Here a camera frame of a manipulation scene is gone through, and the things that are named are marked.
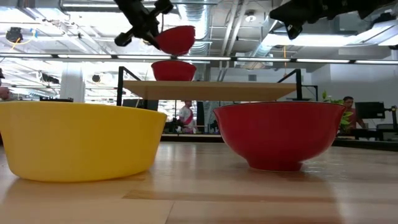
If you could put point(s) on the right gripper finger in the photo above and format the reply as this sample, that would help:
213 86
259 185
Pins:
281 17
281 9

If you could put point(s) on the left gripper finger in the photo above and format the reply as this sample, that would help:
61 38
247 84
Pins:
153 36

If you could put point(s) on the red bowl floral interior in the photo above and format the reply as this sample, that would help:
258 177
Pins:
174 71
280 133
177 39

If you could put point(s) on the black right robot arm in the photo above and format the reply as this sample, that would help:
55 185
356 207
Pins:
357 6

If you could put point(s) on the round white ceiling sensor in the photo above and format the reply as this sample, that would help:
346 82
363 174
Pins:
250 17

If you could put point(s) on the long strip light fixture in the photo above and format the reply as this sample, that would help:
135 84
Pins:
84 56

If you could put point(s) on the black flat panel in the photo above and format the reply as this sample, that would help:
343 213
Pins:
140 104

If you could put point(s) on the person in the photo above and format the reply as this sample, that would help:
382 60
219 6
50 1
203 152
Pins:
187 118
4 91
357 119

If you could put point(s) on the white building column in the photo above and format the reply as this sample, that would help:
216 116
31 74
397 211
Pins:
72 84

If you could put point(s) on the green potted plant white pot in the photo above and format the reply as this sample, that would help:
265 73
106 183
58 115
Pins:
345 118

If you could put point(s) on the black computer monitor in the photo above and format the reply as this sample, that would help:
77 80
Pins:
370 110

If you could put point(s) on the yellow plastic bowl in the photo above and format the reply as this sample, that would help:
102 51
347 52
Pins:
81 140

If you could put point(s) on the black office desk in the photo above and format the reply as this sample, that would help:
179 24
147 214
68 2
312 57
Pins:
373 134

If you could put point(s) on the grey rectangular air duct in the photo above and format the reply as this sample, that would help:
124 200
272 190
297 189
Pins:
335 28

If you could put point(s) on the silver ribbed air duct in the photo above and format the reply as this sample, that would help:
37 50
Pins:
202 15
262 49

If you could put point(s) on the wooden shelf black metal frame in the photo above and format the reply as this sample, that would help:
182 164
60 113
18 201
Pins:
217 90

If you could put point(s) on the black table frame rail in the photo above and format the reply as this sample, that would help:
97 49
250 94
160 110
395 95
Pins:
189 138

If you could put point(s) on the black aluminium side frame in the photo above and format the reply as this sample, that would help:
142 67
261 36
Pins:
367 144

